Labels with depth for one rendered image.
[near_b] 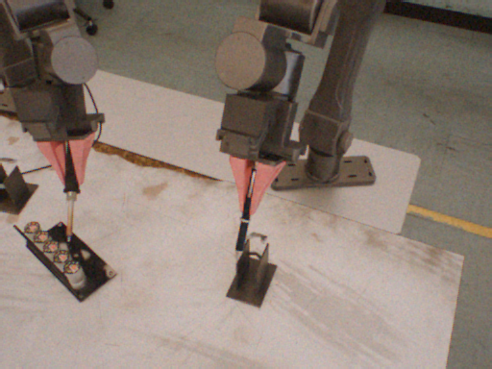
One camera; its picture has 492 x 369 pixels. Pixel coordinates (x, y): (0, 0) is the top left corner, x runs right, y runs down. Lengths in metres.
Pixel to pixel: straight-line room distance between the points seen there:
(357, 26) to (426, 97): 1.78
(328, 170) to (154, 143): 0.36
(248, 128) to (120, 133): 0.60
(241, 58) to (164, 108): 0.63
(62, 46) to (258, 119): 0.27
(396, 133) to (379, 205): 1.39
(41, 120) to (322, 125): 0.44
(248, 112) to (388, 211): 0.48
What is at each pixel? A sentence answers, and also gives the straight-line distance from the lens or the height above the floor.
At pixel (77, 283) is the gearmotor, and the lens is 0.80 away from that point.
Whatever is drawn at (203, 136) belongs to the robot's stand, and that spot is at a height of 0.75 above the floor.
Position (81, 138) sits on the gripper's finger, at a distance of 0.71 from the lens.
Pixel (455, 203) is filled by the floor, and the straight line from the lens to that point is 2.07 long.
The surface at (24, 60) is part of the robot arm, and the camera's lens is 1.09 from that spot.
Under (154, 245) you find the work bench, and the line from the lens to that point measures 0.85.
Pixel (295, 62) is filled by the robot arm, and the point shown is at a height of 1.11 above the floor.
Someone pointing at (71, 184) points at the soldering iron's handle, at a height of 0.91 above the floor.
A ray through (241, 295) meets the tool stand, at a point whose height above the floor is 0.75.
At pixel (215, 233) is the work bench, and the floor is 0.75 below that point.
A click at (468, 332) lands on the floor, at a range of 1.74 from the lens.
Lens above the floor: 1.42
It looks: 47 degrees down
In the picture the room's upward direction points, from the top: straight up
